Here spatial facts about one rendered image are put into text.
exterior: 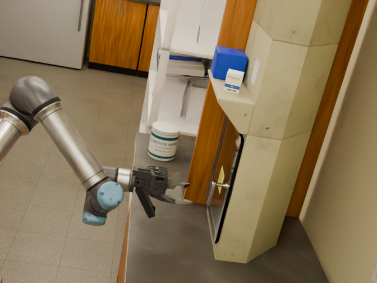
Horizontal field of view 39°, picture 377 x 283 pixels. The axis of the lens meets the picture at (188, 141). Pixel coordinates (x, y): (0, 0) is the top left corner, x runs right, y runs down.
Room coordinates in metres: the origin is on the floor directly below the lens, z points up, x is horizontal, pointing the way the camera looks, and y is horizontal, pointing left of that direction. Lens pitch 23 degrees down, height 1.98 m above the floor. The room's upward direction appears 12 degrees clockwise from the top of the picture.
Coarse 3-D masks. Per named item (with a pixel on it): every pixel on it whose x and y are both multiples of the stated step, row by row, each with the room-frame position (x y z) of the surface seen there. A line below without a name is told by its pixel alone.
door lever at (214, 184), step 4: (212, 184) 1.56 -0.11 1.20; (216, 184) 1.56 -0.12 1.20; (220, 184) 1.56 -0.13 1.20; (224, 184) 1.57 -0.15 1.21; (212, 188) 1.56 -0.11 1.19; (224, 188) 1.57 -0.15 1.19; (212, 192) 1.56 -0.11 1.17; (208, 196) 1.56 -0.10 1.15; (212, 196) 1.56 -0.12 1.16; (208, 200) 1.56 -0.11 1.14; (212, 200) 1.56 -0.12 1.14; (208, 204) 1.56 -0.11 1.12
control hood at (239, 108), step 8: (208, 72) 1.79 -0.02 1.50; (216, 80) 1.69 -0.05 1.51; (224, 80) 1.72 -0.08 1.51; (216, 88) 1.61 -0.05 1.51; (216, 96) 1.54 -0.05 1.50; (224, 96) 1.54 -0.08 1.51; (232, 96) 1.56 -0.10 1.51; (240, 96) 1.58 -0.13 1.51; (248, 96) 1.59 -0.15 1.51; (224, 104) 1.51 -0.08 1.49; (232, 104) 1.51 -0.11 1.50; (240, 104) 1.51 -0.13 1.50; (248, 104) 1.52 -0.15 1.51; (232, 112) 1.51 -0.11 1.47; (240, 112) 1.52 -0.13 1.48; (248, 112) 1.52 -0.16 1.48; (232, 120) 1.51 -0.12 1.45; (240, 120) 1.52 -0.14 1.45; (248, 120) 1.52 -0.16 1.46; (240, 128) 1.52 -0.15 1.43; (248, 128) 1.52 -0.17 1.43
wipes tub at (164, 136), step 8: (152, 128) 2.24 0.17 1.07; (160, 128) 2.22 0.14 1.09; (168, 128) 2.24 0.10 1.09; (176, 128) 2.26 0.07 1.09; (152, 136) 2.22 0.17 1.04; (160, 136) 2.20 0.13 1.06; (168, 136) 2.20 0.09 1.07; (176, 136) 2.23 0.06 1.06; (152, 144) 2.22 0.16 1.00; (160, 144) 2.20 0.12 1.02; (168, 144) 2.20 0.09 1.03; (176, 144) 2.24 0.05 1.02; (152, 152) 2.21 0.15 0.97; (160, 152) 2.20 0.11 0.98; (168, 152) 2.21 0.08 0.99; (160, 160) 2.20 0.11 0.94; (168, 160) 2.21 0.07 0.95
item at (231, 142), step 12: (228, 120) 1.78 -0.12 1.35; (228, 132) 1.73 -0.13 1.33; (228, 144) 1.68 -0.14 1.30; (240, 144) 1.53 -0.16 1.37; (228, 156) 1.64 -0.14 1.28; (216, 168) 1.79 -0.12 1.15; (228, 168) 1.60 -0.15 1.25; (216, 180) 1.74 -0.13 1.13; (228, 180) 1.56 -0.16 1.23; (216, 192) 1.69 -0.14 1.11; (228, 192) 1.53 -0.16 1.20; (216, 204) 1.64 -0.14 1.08; (216, 216) 1.60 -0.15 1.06; (216, 228) 1.56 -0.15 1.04; (216, 240) 1.53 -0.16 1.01
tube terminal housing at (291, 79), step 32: (256, 32) 1.73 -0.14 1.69; (288, 64) 1.53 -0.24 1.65; (320, 64) 1.63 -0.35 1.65; (256, 96) 1.53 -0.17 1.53; (288, 96) 1.53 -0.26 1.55; (320, 96) 1.68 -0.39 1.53; (256, 128) 1.52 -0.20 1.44; (288, 128) 1.56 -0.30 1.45; (256, 160) 1.53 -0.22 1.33; (288, 160) 1.61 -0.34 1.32; (256, 192) 1.53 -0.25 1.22; (288, 192) 1.67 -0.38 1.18; (224, 224) 1.52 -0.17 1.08; (256, 224) 1.54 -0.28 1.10; (224, 256) 1.52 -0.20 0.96; (256, 256) 1.59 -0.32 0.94
